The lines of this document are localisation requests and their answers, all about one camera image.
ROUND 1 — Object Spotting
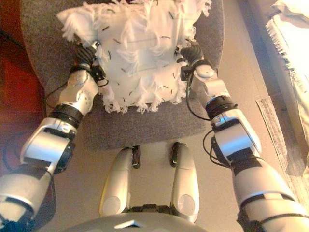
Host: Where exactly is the silver robot torso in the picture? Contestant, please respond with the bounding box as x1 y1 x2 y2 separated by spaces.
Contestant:
64 203 201 232

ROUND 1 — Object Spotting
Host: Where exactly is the right robot hand black silver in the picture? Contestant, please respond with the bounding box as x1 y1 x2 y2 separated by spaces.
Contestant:
177 41 205 65

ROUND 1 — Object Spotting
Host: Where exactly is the white fringed cushion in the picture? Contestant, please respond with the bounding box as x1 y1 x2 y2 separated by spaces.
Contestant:
56 0 213 115

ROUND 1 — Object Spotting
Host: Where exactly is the silver robot leg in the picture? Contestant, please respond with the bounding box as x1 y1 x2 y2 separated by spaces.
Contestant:
168 142 201 223
98 145 142 218

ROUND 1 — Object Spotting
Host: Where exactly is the left silver robot leg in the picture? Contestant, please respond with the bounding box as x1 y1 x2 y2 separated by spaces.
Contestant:
98 145 142 218

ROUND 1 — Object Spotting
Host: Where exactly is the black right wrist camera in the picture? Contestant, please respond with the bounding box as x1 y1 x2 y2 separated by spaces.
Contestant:
180 64 194 82

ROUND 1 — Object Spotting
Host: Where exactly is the grey round armchair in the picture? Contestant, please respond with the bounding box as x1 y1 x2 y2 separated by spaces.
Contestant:
19 0 225 152

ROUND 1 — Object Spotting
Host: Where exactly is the white duvet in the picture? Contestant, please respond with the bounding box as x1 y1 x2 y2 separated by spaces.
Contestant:
271 0 309 19

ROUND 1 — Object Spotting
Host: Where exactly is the cream fringed blanket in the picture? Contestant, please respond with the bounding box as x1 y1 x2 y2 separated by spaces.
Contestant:
265 16 309 160

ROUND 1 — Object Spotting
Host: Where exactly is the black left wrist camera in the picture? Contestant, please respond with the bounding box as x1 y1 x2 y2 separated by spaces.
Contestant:
90 63 109 82

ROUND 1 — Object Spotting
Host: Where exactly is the right silver robot leg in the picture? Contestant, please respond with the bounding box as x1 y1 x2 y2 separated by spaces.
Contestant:
168 142 201 223

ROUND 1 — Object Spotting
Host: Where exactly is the left robot hand black silver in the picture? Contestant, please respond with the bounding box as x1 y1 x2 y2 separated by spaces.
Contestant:
73 40 101 67

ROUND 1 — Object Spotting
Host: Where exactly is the grey woven rug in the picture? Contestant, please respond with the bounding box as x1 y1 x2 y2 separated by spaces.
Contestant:
255 95 309 206

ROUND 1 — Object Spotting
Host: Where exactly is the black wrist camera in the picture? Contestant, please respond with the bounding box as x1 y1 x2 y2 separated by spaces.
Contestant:
90 63 109 82
180 64 194 82

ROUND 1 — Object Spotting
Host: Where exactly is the black cable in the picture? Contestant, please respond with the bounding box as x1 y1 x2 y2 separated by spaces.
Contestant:
185 72 211 122
42 79 71 110
202 130 232 169

